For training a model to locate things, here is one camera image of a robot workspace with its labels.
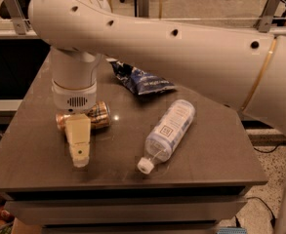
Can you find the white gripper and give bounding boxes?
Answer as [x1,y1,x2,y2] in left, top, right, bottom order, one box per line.
[52,82,97,168]

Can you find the orange LaCroix soda can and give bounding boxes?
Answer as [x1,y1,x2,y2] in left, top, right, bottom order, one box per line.
[56,100,110,132]

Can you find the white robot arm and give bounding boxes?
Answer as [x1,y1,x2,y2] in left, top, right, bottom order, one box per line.
[28,0,286,234]

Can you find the red can under table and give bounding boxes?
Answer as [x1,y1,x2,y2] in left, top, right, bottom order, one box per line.
[0,207,15,222]

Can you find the blue chip bag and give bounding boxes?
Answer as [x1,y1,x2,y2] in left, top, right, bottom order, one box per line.
[107,58,175,96]

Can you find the clear plastic water bottle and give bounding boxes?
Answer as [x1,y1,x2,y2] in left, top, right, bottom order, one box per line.
[137,99,195,175]

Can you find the glass railing panel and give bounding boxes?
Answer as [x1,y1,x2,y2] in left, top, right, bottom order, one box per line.
[0,0,280,29]

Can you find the brown table with drawers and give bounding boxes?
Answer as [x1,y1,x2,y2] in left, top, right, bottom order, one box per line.
[0,62,267,233]

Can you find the left metal railing bracket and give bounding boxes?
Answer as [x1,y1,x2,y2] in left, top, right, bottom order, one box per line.
[3,0,30,35]

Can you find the metal railing bracket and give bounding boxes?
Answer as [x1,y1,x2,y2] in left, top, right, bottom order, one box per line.
[3,0,30,35]
[255,0,281,33]
[137,0,149,18]

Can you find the middle metal railing bracket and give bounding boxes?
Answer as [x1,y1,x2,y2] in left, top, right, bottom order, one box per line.
[137,0,149,18]

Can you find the right metal railing bracket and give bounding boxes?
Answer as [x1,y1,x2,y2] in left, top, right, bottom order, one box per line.
[255,0,281,33]

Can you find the black power cable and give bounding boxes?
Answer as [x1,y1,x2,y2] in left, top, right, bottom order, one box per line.
[234,196,277,234]

